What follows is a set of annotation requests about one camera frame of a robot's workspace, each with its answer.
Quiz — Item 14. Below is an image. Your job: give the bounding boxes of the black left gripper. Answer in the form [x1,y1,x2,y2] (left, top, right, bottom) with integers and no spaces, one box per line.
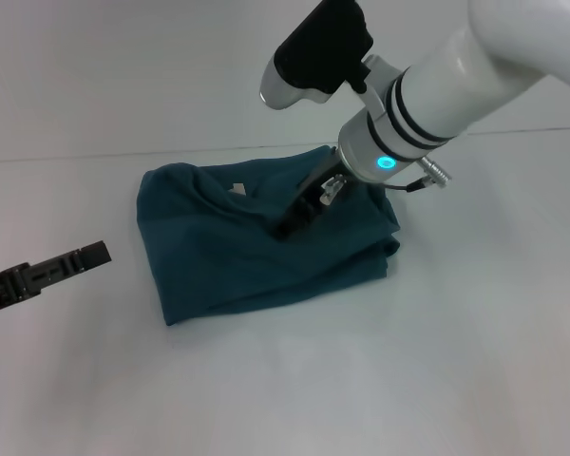
[0,239,113,318]

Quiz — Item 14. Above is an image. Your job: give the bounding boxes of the teal blue t-shirt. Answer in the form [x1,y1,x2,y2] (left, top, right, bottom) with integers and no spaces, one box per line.
[136,145,404,329]

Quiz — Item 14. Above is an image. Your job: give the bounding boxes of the right arm cable with connector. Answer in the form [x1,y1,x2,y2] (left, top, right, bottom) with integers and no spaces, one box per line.
[320,155,454,209]

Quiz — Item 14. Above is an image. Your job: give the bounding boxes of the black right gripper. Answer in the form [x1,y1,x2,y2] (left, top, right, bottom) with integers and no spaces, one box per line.
[270,154,351,242]

